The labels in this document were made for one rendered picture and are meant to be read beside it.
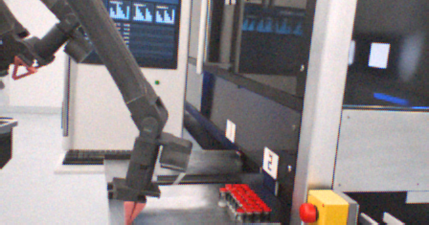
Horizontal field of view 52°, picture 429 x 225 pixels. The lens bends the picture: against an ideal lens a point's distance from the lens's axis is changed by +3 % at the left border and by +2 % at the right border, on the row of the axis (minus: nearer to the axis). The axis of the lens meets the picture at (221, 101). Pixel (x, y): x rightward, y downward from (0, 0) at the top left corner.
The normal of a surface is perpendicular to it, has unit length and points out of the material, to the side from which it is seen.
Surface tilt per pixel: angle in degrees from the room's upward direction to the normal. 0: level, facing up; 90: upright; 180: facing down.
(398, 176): 90
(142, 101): 95
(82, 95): 90
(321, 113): 90
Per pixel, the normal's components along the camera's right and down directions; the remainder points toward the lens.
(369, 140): 0.29, 0.18
